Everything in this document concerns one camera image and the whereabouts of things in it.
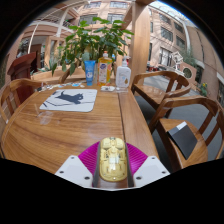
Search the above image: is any dark red wooden pedestal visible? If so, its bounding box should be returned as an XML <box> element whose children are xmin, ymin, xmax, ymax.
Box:
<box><xmin>7</xmin><ymin>51</ymin><xmax>38</xmax><ymax>104</ymax></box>

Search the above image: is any wooden armchair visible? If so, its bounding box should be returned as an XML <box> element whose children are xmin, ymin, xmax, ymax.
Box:
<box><xmin>148</xmin><ymin>95</ymin><xmax>224</xmax><ymax>174</ymax></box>
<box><xmin>58</xmin><ymin>66</ymin><xmax>86</xmax><ymax>84</ymax></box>
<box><xmin>0</xmin><ymin>78</ymin><xmax>43</xmax><ymax>126</ymax></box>
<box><xmin>130</xmin><ymin>70</ymin><xmax>193</xmax><ymax>116</ymax></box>

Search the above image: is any dark bust statue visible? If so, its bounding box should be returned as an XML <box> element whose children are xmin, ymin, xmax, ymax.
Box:
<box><xmin>16</xmin><ymin>39</ymin><xmax>30</xmax><ymax>58</ymax></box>

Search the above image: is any white pump bottle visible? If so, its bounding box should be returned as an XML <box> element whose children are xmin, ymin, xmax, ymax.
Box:
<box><xmin>115</xmin><ymin>57</ymin><xmax>132</xmax><ymax>89</ymax></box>

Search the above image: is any blue tube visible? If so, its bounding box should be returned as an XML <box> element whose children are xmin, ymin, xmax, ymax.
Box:
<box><xmin>83</xmin><ymin>60</ymin><xmax>97</xmax><ymax>87</ymax></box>

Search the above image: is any small white case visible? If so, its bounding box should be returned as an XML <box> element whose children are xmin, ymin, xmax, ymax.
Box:
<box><xmin>100</xmin><ymin>85</ymin><xmax>116</xmax><ymax>92</ymax></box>

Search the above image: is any yellow flowering plant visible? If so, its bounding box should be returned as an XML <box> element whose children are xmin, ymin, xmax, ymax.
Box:
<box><xmin>198</xmin><ymin>82</ymin><xmax>208</xmax><ymax>98</ymax></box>

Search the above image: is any green leafy potted plant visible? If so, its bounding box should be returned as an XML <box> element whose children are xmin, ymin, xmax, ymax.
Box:
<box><xmin>50</xmin><ymin>17</ymin><xmax>135</xmax><ymax>84</ymax></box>

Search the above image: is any white cat-print mouse pad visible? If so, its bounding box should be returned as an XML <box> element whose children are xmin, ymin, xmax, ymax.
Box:
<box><xmin>39</xmin><ymin>88</ymin><xmax>98</xmax><ymax>113</ymax></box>

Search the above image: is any white geometric sculpture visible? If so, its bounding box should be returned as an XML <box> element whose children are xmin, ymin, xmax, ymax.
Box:
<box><xmin>171</xmin><ymin>51</ymin><xmax>184</xmax><ymax>73</ymax></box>

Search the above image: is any yellow computer mouse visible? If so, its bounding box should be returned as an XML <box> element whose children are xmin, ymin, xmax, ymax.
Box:
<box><xmin>98</xmin><ymin>136</ymin><xmax>129</xmax><ymax>183</ymax></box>

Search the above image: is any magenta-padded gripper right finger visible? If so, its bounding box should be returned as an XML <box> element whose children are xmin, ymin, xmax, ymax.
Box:
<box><xmin>125</xmin><ymin>142</ymin><xmax>171</xmax><ymax>188</ymax></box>

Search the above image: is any wooden planter box with succulent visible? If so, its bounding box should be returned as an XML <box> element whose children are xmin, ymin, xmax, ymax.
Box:
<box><xmin>31</xmin><ymin>59</ymin><xmax>86</xmax><ymax>82</ymax></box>

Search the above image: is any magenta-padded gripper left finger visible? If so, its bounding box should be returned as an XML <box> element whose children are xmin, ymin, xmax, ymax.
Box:
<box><xmin>54</xmin><ymin>141</ymin><xmax>102</xmax><ymax>188</ymax></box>

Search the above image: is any yellow liquid bottle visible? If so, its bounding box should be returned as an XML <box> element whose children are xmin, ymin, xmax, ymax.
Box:
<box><xmin>97</xmin><ymin>50</ymin><xmax>114</xmax><ymax>87</ymax></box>

